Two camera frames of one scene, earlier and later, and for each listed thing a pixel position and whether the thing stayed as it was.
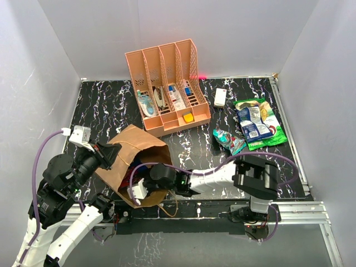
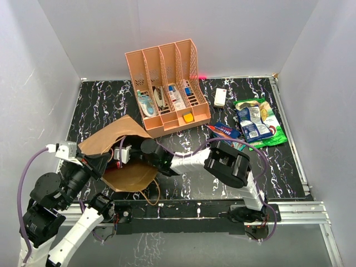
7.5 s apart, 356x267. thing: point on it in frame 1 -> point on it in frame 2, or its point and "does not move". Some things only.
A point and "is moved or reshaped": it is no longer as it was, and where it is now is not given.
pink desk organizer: [166, 79] does not move
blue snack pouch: [252, 125] does not move
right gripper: [149, 189] -> [133, 158]
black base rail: [182, 218] does not move
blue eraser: [188, 91] does not move
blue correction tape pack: [147, 104] does not move
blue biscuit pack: [137, 171] -> [224, 130]
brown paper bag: [139, 149] is moved or reshaped
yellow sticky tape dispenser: [188, 117] does not move
